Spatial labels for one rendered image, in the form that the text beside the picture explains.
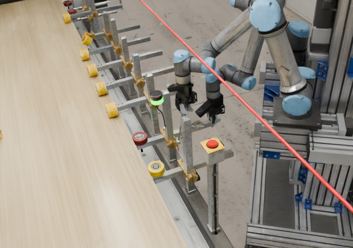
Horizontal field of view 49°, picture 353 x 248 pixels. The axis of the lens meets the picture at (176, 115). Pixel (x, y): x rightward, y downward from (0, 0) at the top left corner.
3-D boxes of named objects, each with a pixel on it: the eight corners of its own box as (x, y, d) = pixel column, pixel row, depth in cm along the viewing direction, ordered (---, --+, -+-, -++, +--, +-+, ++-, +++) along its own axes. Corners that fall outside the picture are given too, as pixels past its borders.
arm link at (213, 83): (224, 70, 197) (213, 76, 193) (224, 88, 204) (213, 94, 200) (213, 64, 202) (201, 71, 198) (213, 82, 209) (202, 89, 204)
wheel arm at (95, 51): (149, 39, 288) (148, 34, 286) (151, 41, 286) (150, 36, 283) (83, 54, 275) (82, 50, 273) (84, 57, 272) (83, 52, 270)
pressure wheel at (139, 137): (146, 145, 213) (144, 128, 206) (151, 153, 207) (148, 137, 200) (132, 149, 211) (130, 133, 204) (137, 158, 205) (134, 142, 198)
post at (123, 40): (134, 96, 276) (124, 34, 247) (136, 99, 273) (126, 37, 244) (130, 97, 275) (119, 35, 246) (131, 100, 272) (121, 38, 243)
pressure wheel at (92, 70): (94, 61, 253) (97, 71, 250) (94, 67, 260) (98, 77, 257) (85, 63, 251) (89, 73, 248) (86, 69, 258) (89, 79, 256)
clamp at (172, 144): (168, 133, 216) (167, 126, 213) (177, 147, 206) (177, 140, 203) (159, 136, 214) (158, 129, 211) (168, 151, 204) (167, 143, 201)
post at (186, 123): (191, 187, 199) (187, 113, 170) (195, 192, 196) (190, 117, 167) (186, 190, 198) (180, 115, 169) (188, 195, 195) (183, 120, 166)
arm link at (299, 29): (300, 52, 214) (303, 30, 206) (279, 45, 222) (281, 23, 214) (311, 44, 220) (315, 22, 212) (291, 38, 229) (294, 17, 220)
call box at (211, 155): (216, 151, 154) (216, 136, 149) (224, 162, 149) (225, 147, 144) (200, 156, 152) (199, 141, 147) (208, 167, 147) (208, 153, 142)
